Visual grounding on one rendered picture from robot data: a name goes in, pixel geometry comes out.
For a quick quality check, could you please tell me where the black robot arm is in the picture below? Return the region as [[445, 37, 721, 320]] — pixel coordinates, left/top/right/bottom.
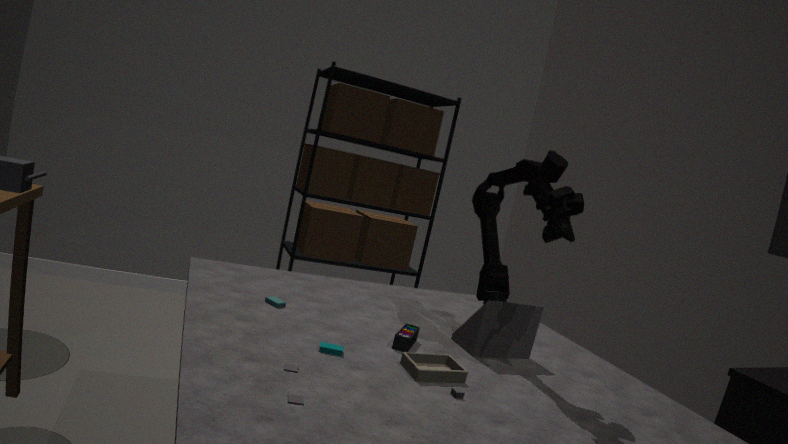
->
[[472, 150, 584, 304]]

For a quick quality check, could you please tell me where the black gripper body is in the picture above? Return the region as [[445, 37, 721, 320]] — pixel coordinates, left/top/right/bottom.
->
[[535, 186, 575, 243]]

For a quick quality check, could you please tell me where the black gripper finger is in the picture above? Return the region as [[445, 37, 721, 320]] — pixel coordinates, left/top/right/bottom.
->
[[550, 208, 575, 241], [548, 224, 574, 242]]

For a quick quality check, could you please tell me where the teal rectangular block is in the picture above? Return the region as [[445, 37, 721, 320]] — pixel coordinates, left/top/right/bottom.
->
[[265, 296, 286, 308], [319, 342, 344, 356]]

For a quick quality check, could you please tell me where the beige square tray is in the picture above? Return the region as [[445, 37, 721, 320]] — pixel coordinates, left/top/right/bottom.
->
[[400, 352, 468, 384]]

